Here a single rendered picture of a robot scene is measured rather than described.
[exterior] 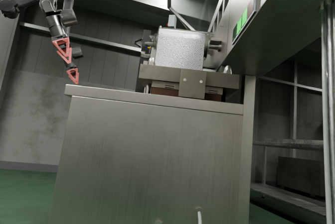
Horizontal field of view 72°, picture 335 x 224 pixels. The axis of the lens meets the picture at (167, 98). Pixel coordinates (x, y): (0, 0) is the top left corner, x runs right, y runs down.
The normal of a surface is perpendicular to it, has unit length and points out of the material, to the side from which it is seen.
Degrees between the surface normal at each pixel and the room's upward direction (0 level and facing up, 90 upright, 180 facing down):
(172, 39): 90
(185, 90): 90
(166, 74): 90
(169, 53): 90
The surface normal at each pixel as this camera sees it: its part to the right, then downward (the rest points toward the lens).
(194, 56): 0.00, -0.18
